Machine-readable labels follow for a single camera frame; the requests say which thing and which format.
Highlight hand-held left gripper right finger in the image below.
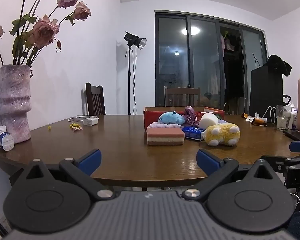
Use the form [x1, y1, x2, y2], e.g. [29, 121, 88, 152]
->
[182, 149, 278, 202]

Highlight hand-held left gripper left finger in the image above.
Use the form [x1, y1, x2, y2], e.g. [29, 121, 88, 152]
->
[22, 149, 115, 201]

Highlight yellow white plush toy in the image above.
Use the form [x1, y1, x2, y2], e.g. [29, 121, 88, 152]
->
[202, 123, 241, 147]

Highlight blue tissue packet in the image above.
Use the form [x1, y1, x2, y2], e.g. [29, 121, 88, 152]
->
[182, 126, 205, 141]

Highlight white foam sponge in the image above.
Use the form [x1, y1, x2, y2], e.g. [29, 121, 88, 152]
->
[199, 113, 219, 129]

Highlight purple satin bow scrunchie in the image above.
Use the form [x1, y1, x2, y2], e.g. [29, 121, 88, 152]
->
[182, 106, 199, 127]

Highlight pink layered sponge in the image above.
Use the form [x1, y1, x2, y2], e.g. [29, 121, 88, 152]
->
[147, 126, 185, 146]

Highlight blue plush toy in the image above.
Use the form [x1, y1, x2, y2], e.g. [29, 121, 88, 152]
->
[158, 111, 186, 125]

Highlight lavender fluffy headband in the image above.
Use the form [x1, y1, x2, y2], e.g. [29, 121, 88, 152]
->
[150, 122, 184, 128]

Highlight red cardboard box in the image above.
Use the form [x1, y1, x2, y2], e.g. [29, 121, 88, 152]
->
[143, 106, 225, 132]

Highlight black flat device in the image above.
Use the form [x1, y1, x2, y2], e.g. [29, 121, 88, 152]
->
[283, 129, 300, 142]

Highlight white blue carton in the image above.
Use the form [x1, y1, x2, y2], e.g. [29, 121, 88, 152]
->
[286, 102, 298, 130]

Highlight clear glass cup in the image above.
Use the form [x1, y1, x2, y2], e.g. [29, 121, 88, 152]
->
[276, 105, 294, 131]

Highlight dark wooden slatted chair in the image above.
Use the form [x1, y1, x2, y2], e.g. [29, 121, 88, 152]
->
[85, 82, 106, 115]
[164, 86, 201, 107]

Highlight black garment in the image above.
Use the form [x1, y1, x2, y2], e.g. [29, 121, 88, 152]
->
[262, 54, 292, 77]

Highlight white blue small bottle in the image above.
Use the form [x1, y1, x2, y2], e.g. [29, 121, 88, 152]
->
[0, 126, 15, 152]

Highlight dark framed sliding glass door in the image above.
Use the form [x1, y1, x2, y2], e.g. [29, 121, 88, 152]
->
[154, 10, 268, 115]

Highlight mottled purple ceramic vase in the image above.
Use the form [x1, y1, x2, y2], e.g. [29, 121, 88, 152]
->
[0, 64, 32, 144]

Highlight hanging clothes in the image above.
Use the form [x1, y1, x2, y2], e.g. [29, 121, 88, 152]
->
[221, 30, 240, 53]

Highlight black studio light on stand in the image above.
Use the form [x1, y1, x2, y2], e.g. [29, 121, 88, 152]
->
[123, 31, 147, 115]

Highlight dried pink rose bouquet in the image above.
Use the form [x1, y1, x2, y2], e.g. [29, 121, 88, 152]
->
[0, 0, 92, 67]

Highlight white charger with cable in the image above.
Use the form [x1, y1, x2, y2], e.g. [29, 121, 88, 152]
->
[67, 115, 99, 126]

